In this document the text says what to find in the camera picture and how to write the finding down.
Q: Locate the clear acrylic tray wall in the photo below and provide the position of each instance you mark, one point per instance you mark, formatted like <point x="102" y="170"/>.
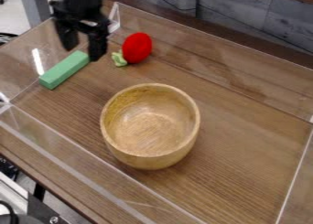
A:
<point x="246" y="175"/>

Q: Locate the red plush strawberry toy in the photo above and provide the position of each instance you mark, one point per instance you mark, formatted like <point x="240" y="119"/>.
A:
<point x="136" y="50"/>

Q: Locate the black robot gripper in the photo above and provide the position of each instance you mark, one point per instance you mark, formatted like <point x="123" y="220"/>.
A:
<point x="81" y="15"/>

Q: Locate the grey table leg post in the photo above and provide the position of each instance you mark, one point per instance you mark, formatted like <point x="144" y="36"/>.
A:
<point x="37" y="11"/>

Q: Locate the black clamp with cable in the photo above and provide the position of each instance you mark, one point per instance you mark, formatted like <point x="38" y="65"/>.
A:
<point x="28" y="211"/>

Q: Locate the green rectangular stick block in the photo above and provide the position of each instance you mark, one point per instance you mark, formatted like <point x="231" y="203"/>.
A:
<point x="64" y="70"/>

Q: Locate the light wooden bowl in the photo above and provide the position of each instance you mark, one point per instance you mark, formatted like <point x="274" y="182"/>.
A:
<point x="151" y="123"/>

